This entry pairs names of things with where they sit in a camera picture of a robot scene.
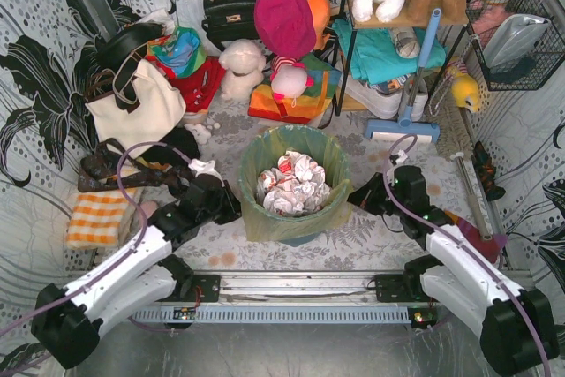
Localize red cloth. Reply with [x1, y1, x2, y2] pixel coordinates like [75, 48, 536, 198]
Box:
[169, 57, 226, 113]

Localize teal trash bin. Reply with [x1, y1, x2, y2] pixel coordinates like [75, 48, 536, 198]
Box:
[278, 231, 322, 247]

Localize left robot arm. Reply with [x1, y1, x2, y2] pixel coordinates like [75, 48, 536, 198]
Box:
[31, 174, 241, 370]

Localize colourful printed bag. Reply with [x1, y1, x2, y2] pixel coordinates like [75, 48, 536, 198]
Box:
[145, 26, 207, 79]

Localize crumpled paper trash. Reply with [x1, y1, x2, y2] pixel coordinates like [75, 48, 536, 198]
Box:
[256, 150, 331, 217]

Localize cream canvas tote bag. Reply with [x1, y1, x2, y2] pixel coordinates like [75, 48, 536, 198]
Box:
[86, 59, 186, 157]

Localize white sneakers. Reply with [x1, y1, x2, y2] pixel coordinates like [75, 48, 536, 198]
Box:
[345, 79, 428, 122]

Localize teal folded towel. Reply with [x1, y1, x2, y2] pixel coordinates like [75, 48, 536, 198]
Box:
[332, 19, 447, 84]

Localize rainbow striped bag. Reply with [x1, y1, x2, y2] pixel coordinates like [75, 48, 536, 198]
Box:
[247, 54, 342, 124]

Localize purple cable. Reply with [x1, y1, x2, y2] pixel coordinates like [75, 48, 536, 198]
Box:
[0, 141, 200, 365]
[381, 134, 553, 377]

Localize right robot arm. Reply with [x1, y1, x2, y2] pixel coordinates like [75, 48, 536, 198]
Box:
[349, 165, 560, 376]

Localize blue floor mop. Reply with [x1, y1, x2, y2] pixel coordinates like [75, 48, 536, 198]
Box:
[365, 8, 442, 143]

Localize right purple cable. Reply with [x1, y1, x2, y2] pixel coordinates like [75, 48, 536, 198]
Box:
[381, 134, 553, 377]

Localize magenta cloth bag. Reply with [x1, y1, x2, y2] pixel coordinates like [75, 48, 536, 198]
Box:
[253, 0, 316, 59]

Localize pink plush limb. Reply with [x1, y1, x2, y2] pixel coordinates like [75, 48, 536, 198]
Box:
[140, 200, 159, 219]

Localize yellow trash bag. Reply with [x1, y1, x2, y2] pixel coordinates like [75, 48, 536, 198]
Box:
[238, 124, 351, 242]

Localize purple orange sock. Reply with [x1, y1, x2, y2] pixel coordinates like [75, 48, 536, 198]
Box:
[445, 210, 508, 265]

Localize black leather handbag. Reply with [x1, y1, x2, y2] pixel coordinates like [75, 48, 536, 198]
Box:
[201, 0, 260, 52]

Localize yellow plush duck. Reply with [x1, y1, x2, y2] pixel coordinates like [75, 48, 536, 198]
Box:
[447, 62, 480, 113]

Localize grey patterned shoe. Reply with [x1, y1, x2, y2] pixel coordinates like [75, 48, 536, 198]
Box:
[388, 27, 420, 59]

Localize orange checkered cloth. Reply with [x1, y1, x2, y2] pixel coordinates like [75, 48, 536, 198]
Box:
[65, 191, 135, 249]

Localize cream plush lamb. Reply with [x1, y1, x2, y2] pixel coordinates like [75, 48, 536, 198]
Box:
[219, 39, 267, 101]

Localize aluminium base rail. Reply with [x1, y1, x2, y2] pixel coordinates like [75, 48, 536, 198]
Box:
[65, 268, 539, 307]

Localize orange plush toy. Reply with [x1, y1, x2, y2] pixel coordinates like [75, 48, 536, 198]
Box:
[306, 0, 330, 50]

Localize white pink plush toy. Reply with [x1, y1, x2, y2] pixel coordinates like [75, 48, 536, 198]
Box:
[270, 56, 314, 102]

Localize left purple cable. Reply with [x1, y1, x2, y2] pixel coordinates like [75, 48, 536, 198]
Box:
[0, 141, 200, 365]

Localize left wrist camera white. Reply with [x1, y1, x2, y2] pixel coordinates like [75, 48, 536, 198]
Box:
[189, 159, 222, 181]

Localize silver foil pouch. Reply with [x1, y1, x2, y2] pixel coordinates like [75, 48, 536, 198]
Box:
[483, 14, 552, 68]

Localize black wire basket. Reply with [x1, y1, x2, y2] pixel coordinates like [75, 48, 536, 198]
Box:
[466, 0, 564, 92]

